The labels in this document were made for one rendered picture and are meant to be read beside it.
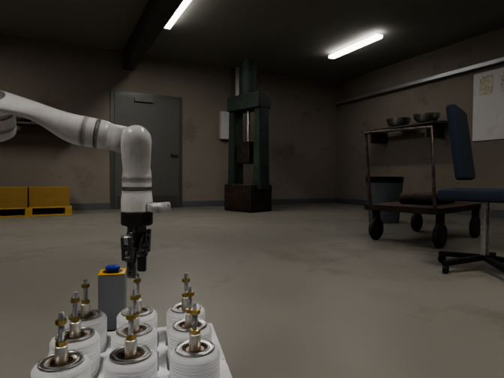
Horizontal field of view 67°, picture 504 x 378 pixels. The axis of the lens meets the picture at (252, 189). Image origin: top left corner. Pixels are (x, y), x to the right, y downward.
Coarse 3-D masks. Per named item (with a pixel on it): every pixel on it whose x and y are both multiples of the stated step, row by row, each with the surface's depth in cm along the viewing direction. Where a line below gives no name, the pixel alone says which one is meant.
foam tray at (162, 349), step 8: (160, 328) 102; (160, 336) 97; (216, 336) 97; (160, 344) 92; (216, 344) 92; (104, 352) 88; (160, 352) 88; (160, 360) 84; (224, 360) 85; (160, 368) 81; (224, 368) 81; (160, 376) 77; (168, 376) 78; (224, 376) 77
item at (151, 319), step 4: (120, 312) 94; (152, 312) 94; (156, 312) 95; (120, 316) 91; (124, 316) 91; (144, 316) 91; (148, 316) 92; (152, 316) 92; (156, 316) 94; (116, 320) 92; (120, 320) 90; (124, 320) 90; (140, 320) 90; (144, 320) 90; (148, 320) 91; (152, 320) 92; (156, 320) 94; (120, 324) 90; (124, 324) 90; (152, 324) 92; (156, 324) 94; (156, 328) 94
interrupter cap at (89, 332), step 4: (68, 328) 82; (84, 328) 83; (88, 328) 83; (92, 328) 82; (64, 332) 81; (68, 332) 81; (84, 332) 81; (88, 332) 81; (92, 332) 81; (56, 336) 78; (64, 336) 79; (68, 336) 79; (80, 336) 80; (84, 336) 79; (88, 336) 79; (92, 336) 80; (68, 340) 76; (72, 340) 76; (76, 340) 77; (80, 340) 77
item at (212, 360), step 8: (216, 352) 73; (176, 360) 70; (184, 360) 70; (192, 360) 70; (200, 360) 70; (208, 360) 71; (216, 360) 72; (176, 368) 70; (184, 368) 70; (192, 368) 69; (200, 368) 70; (208, 368) 70; (216, 368) 72; (176, 376) 70; (184, 376) 70; (192, 376) 69; (200, 376) 70; (208, 376) 71; (216, 376) 72
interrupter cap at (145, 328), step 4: (140, 324) 85; (144, 324) 86; (148, 324) 85; (120, 328) 83; (124, 328) 83; (140, 328) 84; (144, 328) 83; (148, 328) 83; (152, 328) 83; (116, 332) 81; (120, 332) 81; (124, 332) 81; (136, 332) 82; (140, 332) 81; (144, 332) 81; (148, 332) 81; (120, 336) 79; (124, 336) 79; (136, 336) 79; (140, 336) 80
